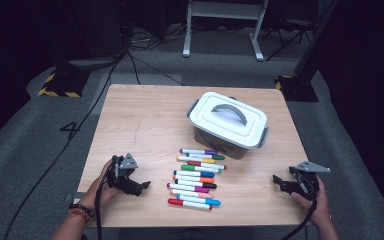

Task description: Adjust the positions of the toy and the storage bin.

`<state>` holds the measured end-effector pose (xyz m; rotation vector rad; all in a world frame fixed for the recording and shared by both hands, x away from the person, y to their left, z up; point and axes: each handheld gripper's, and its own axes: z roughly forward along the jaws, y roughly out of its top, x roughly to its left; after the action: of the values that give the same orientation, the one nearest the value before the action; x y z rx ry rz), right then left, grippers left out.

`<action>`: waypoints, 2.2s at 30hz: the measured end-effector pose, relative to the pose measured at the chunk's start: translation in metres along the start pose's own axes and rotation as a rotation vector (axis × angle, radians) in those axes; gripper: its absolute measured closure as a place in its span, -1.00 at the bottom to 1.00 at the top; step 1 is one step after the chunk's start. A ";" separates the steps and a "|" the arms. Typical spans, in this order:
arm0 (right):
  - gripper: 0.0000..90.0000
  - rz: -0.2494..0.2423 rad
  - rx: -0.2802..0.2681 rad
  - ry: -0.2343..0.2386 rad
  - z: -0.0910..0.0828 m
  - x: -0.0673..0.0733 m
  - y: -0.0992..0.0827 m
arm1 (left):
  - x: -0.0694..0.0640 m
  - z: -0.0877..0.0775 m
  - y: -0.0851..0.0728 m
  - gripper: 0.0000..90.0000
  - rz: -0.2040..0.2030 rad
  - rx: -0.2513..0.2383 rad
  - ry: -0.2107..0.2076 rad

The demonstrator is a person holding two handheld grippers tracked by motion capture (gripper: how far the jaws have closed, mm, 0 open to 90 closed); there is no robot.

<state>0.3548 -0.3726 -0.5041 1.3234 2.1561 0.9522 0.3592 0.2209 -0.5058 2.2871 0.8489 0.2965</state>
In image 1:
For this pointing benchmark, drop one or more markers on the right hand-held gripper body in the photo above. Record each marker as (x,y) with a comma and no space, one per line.
(306,185)

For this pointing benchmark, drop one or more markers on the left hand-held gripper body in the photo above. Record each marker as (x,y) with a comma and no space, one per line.
(121,173)

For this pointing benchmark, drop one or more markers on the bunch of coloured markers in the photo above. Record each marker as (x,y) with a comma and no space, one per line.
(193,173)

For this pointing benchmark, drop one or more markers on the clear grey storage box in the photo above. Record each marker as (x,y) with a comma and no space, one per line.
(213,144)

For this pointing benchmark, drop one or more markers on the person's right hand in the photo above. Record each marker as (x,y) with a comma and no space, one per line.
(320,210)

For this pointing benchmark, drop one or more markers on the person's left hand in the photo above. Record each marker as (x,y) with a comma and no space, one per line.
(98,193)

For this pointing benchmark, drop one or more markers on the grey tape piece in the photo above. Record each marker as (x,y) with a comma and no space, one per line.
(68,197)

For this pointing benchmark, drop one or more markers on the black yellow striped stand base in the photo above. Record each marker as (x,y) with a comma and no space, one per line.
(66,83)
(296,91)

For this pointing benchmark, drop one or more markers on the black metal stand pole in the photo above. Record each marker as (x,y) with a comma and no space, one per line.
(313,43)

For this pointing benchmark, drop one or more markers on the black tripod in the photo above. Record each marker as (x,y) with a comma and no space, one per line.
(295,22)

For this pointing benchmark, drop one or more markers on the grey flat base plate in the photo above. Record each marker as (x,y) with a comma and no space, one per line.
(93,62)

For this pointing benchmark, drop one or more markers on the white desk frame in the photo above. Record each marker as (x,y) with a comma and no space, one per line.
(225,10)

